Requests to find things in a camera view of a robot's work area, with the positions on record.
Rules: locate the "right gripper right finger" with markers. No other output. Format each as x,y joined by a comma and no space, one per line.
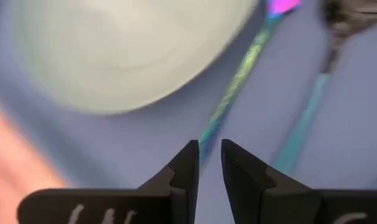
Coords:
269,202

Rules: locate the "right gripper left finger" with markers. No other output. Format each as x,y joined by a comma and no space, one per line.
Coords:
145,205

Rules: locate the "iridescent metal fork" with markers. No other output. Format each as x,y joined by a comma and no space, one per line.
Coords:
301,124

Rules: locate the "iridescent metal spoon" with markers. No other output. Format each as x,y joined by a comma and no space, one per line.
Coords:
239,77

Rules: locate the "pale green plate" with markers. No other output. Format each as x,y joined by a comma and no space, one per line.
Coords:
120,46

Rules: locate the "blue plastic tray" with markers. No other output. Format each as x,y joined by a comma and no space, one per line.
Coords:
114,149

